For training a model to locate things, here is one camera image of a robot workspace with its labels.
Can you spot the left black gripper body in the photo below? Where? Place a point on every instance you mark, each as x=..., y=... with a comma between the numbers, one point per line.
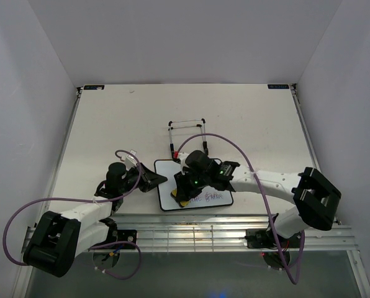
x=131, y=180

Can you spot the right blue table label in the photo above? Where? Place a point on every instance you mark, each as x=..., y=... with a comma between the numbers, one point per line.
x=278, y=86

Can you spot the aluminium extrusion rail frame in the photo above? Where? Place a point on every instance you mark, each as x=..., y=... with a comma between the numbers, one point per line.
x=218, y=233

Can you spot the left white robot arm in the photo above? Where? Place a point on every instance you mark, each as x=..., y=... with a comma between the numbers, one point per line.
x=60, y=237

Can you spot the wire whiteboard easel stand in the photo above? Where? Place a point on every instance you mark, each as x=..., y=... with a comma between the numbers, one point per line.
x=179, y=129

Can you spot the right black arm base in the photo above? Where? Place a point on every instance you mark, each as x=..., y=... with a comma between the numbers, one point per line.
x=264, y=239

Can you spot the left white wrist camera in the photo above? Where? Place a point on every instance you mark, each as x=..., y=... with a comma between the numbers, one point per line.
x=129, y=159

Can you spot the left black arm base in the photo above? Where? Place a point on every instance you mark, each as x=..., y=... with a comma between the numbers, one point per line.
x=123, y=236

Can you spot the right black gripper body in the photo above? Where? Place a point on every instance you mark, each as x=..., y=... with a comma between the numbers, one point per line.
x=191, y=183

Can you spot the left blue table label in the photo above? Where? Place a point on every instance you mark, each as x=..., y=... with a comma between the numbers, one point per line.
x=93, y=87

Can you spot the yellow bone-shaped eraser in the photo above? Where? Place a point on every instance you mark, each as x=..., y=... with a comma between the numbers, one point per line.
x=180, y=197

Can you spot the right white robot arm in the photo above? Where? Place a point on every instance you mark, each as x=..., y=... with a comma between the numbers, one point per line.
x=315, y=199

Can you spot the blue table label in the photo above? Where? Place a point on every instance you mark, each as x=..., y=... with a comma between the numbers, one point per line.
x=278, y=86
x=93, y=87

